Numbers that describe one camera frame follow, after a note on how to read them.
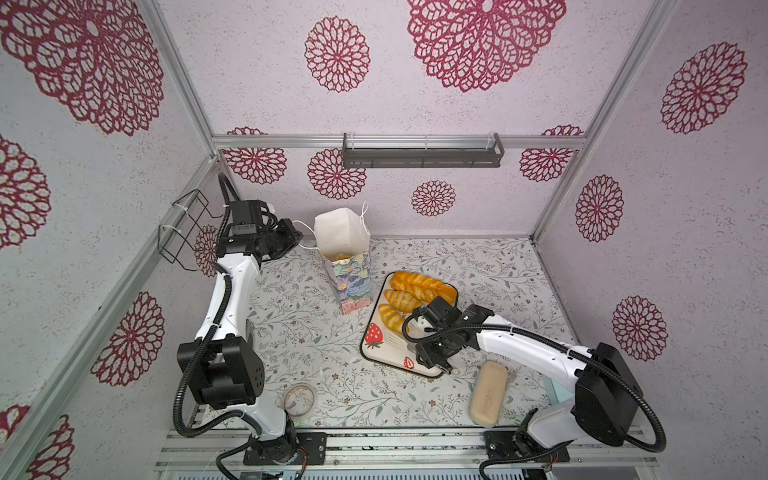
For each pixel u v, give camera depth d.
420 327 0.76
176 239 0.76
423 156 0.86
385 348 0.91
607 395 0.42
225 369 0.44
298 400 0.81
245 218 0.61
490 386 0.81
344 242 1.04
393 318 0.93
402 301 0.97
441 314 0.65
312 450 0.73
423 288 1.02
